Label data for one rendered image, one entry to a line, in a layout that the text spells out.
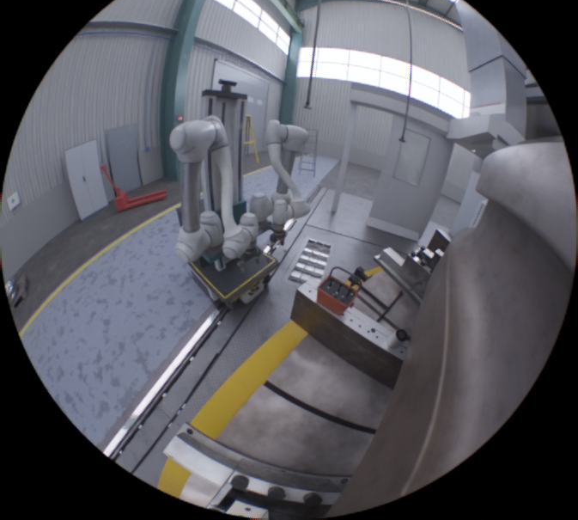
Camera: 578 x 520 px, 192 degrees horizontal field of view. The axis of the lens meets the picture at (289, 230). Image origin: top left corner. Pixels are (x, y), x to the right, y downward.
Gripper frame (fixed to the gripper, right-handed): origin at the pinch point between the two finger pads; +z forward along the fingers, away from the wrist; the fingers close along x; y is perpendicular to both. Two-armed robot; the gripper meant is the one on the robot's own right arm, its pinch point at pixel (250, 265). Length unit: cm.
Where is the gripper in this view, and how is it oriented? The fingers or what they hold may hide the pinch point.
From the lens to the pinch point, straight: 117.5
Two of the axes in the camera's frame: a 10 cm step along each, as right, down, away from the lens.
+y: -8.0, -3.9, 4.5
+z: -1.0, 8.4, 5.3
